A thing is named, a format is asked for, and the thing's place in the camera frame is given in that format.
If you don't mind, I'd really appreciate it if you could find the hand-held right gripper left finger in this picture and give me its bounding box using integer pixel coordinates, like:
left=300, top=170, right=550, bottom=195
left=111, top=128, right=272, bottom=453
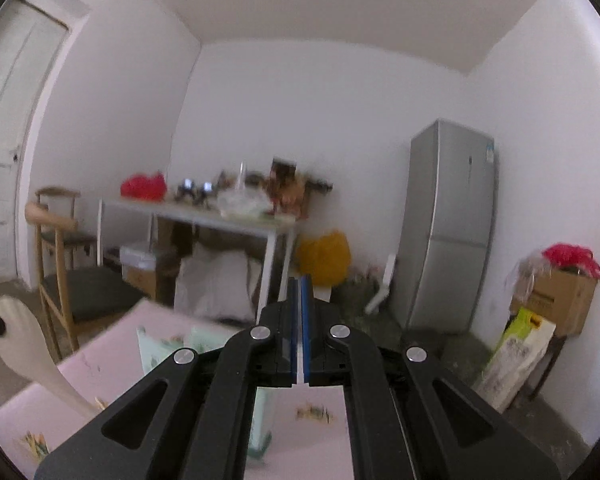
left=34, top=276, right=301, bottom=480

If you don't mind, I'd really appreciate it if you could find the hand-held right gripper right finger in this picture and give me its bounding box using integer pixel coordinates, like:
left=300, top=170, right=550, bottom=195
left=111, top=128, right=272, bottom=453
left=300, top=275, right=563, bottom=480

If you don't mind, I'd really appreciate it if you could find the teal star-hole utensil holder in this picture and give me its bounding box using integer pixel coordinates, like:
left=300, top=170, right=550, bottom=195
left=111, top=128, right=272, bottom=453
left=136, top=327, right=276, bottom=461

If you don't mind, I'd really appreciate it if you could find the yellow plastic bag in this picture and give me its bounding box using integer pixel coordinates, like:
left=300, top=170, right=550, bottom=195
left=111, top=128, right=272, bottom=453
left=297, top=230, right=353, bottom=291

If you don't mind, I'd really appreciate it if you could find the white pillow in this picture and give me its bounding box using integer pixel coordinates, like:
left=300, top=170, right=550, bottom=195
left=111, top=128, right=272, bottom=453
left=175, top=252, right=261, bottom=321

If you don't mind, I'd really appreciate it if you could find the white plastic pipe piece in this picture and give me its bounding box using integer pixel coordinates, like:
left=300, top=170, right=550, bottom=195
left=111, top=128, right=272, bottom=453
left=365, top=254, right=397, bottom=313

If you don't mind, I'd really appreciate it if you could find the wooden chair with dark seat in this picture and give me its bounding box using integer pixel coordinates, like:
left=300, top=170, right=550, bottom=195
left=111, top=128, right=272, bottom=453
left=35, top=186, right=101, bottom=271
left=25, top=202, right=148, bottom=361

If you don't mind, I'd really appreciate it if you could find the pink printed tablecloth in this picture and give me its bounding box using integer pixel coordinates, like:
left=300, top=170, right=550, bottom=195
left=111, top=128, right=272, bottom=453
left=0, top=297, right=353, bottom=480

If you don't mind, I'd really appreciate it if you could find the clear plastic bag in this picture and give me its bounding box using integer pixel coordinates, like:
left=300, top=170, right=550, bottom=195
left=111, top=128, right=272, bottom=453
left=216, top=162, right=273, bottom=218

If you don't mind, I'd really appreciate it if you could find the brown printed packet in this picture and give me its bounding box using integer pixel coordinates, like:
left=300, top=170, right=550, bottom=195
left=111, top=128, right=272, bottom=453
left=267, top=157, right=311, bottom=221

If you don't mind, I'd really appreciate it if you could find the white metal-leg table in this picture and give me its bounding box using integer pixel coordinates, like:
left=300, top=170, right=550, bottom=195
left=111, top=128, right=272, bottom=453
left=97, top=197, right=298, bottom=321

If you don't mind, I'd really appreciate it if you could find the small cardboard box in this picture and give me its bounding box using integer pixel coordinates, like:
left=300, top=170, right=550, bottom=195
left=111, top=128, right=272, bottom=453
left=122, top=265, right=158, bottom=301

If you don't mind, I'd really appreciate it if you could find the white storage box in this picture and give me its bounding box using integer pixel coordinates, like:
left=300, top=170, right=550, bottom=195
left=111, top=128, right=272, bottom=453
left=120, top=242, right=158, bottom=273

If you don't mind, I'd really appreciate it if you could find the silver refrigerator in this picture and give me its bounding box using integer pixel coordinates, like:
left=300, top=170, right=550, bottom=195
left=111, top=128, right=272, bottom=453
left=392, top=119, right=498, bottom=336

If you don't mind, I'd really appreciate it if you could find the red plastic bag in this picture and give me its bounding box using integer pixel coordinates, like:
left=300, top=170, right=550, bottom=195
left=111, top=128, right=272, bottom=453
left=121, top=172, right=168, bottom=201

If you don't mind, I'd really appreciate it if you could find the yellow and white sack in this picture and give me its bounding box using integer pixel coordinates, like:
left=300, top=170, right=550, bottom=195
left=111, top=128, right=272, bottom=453
left=472, top=307, right=556, bottom=413

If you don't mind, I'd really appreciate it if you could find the white door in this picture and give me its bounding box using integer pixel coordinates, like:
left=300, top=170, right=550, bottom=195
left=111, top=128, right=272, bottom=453
left=0, top=0, right=76, bottom=281

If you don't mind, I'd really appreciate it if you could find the large cardboard box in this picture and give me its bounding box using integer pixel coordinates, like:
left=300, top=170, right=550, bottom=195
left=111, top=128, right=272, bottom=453
left=510, top=260, right=598, bottom=338

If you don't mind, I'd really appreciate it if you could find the red mesh bag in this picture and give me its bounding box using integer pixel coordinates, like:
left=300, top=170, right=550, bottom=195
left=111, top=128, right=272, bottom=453
left=542, top=243, right=600, bottom=278

